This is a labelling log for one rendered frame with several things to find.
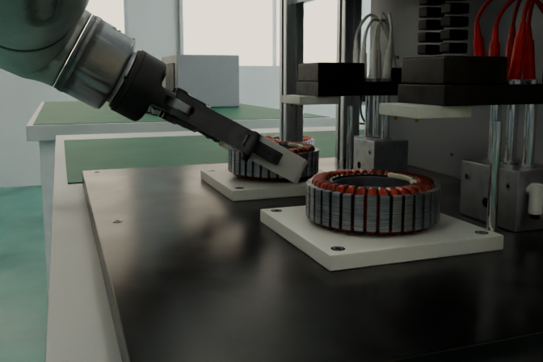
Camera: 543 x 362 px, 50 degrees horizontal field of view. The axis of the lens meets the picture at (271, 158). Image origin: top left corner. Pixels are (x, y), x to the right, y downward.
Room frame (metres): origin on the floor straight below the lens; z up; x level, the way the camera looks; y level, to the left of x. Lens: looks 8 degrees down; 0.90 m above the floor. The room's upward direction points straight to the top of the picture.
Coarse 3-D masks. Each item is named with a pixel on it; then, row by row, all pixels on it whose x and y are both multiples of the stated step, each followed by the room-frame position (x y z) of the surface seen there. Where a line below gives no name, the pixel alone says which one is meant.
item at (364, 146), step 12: (360, 144) 0.75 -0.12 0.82; (372, 144) 0.72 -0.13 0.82; (384, 144) 0.72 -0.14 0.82; (396, 144) 0.73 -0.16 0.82; (360, 156) 0.75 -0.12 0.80; (372, 156) 0.72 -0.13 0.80; (384, 156) 0.72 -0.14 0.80; (396, 156) 0.73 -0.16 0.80; (360, 168) 0.75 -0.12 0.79; (372, 168) 0.72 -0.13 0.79; (384, 168) 0.72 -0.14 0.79; (396, 168) 0.73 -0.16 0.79
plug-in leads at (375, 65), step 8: (368, 16) 0.78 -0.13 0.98; (376, 16) 0.78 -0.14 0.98; (384, 16) 0.78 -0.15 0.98; (360, 24) 0.78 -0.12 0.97; (368, 24) 0.76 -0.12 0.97; (392, 24) 0.75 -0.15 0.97; (376, 32) 0.74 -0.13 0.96; (384, 32) 0.78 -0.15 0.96; (392, 32) 0.75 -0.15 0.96; (376, 40) 0.74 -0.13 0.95; (392, 40) 0.74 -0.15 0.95; (376, 48) 0.73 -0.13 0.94; (392, 48) 0.78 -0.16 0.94; (360, 56) 0.75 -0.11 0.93; (376, 56) 0.73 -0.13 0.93; (392, 56) 0.74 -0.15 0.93; (376, 64) 0.73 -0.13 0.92; (384, 64) 0.75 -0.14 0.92; (392, 64) 0.79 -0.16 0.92; (376, 72) 0.73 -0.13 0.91; (384, 72) 0.75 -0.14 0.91; (392, 72) 0.77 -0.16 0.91; (400, 72) 0.78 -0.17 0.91; (376, 80) 0.73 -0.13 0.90; (392, 80) 0.77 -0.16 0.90; (400, 80) 0.78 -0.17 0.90
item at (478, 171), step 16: (464, 160) 0.55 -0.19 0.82; (480, 160) 0.55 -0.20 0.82; (464, 176) 0.55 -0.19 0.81; (480, 176) 0.53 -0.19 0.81; (512, 176) 0.49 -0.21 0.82; (528, 176) 0.49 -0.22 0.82; (464, 192) 0.55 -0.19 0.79; (480, 192) 0.53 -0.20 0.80; (512, 192) 0.49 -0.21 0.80; (464, 208) 0.55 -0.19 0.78; (480, 208) 0.53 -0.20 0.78; (512, 208) 0.49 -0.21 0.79; (512, 224) 0.49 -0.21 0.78; (528, 224) 0.49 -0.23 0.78
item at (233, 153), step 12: (288, 144) 0.73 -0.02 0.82; (300, 144) 0.72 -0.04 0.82; (228, 156) 0.70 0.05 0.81; (240, 156) 0.67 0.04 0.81; (300, 156) 0.66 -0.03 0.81; (312, 156) 0.68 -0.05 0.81; (228, 168) 0.70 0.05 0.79; (240, 168) 0.67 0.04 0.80; (252, 168) 0.66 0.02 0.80; (264, 168) 0.65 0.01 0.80; (312, 168) 0.68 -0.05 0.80
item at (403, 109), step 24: (408, 72) 0.52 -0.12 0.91; (432, 72) 0.48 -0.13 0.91; (456, 72) 0.47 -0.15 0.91; (480, 72) 0.48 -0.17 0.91; (504, 72) 0.49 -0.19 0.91; (408, 96) 0.51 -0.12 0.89; (432, 96) 0.48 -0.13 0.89; (456, 96) 0.47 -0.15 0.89; (480, 96) 0.48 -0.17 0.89; (504, 96) 0.48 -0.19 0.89; (528, 96) 0.49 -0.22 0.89; (528, 120) 0.51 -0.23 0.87; (528, 144) 0.51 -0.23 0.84
